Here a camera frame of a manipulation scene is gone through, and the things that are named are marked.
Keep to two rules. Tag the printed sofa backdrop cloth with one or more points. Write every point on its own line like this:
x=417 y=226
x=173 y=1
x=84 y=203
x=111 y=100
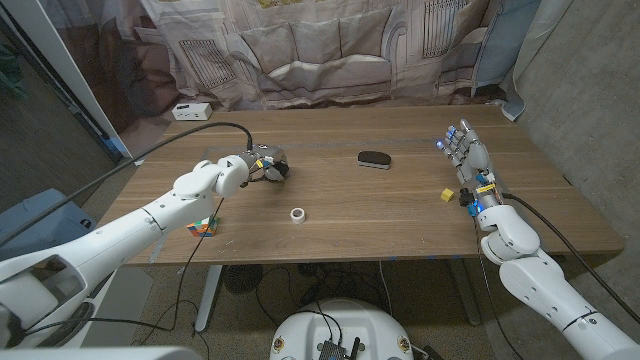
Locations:
x=320 y=50

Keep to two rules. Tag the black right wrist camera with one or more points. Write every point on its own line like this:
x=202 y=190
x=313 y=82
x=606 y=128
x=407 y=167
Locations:
x=466 y=196

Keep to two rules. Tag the white power strip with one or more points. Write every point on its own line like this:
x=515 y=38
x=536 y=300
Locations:
x=192 y=111

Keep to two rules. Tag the black rubber air blower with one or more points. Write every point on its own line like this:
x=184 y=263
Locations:
x=285 y=171

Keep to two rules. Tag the white table leg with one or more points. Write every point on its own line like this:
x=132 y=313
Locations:
x=210 y=295

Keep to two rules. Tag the black electronics module with antenna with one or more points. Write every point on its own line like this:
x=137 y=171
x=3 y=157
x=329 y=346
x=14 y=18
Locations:
x=332 y=350

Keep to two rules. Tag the white partition post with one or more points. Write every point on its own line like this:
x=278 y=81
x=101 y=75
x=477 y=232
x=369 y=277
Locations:
x=60 y=60

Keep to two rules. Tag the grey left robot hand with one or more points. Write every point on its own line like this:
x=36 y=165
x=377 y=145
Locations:
x=267 y=154

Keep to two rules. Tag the small yellow block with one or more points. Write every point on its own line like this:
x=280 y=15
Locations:
x=447 y=195

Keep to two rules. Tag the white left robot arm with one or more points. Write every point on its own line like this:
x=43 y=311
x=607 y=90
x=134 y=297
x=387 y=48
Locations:
x=130 y=235

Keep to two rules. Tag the blue-grey plastic bin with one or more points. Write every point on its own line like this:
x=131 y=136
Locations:
x=45 y=225

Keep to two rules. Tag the pale blue curtain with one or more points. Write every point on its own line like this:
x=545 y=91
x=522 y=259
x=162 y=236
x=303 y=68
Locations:
x=500 y=50

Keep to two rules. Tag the white tape roll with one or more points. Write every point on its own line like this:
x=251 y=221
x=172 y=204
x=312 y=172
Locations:
x=292 y=215

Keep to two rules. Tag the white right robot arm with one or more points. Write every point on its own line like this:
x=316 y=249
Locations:
x=550 y=290

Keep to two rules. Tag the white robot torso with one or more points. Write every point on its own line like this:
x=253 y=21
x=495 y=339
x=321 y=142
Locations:
x=360 y=325

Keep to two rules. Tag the grey table leg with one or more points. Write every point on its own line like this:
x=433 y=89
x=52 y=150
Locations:
x=465 y=295

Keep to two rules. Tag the multicolour puzzle cube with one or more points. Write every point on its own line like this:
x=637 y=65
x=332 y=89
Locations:
x=205 y=229

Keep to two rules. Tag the black round floor fan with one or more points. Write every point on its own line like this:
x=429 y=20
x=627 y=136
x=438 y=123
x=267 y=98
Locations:
x=242 y=278

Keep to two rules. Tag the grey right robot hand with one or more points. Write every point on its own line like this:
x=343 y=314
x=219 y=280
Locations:
x=475 y=157

